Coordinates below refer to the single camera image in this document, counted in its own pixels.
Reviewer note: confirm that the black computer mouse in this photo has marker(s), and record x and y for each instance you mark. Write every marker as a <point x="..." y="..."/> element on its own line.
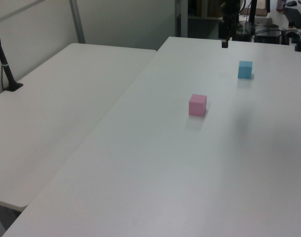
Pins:
<point x="291" y="3"/>

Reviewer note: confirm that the black monitor stand pole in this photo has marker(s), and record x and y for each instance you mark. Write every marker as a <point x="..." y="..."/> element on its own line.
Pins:
<point x="253" y="12"/>

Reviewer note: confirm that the pink foam cube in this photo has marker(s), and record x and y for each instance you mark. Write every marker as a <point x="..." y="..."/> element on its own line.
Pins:
<point x="197" y="106"/>

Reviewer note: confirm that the white table with rounded corners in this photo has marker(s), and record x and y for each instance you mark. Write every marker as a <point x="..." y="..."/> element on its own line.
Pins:
<point x="56" y="111"/>

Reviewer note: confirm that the grey metal partition post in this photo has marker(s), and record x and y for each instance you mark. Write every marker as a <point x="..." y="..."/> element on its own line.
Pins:
<point x="77" y="22"/>

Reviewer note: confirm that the black camera stand with foot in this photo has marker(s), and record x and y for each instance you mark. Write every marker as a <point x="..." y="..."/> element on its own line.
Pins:
<point x="5" y="70"/>

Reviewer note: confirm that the black computer keyboard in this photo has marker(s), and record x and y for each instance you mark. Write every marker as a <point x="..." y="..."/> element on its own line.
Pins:
<point x="294" y="16"/>

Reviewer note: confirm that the blue foam cube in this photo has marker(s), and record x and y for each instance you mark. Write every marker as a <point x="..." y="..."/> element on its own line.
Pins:
<point x="244" y="71"/>

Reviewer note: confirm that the brown cardboard box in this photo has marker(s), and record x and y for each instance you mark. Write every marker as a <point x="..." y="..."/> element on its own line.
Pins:
<point x="261" y="12"/>

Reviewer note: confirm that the black electronics box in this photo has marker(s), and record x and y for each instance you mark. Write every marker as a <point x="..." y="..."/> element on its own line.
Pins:
<point x="267" y="37"/>

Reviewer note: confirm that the black clamped stand pole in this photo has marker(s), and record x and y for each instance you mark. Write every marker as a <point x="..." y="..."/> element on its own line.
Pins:
<point x="225" y="44"/>

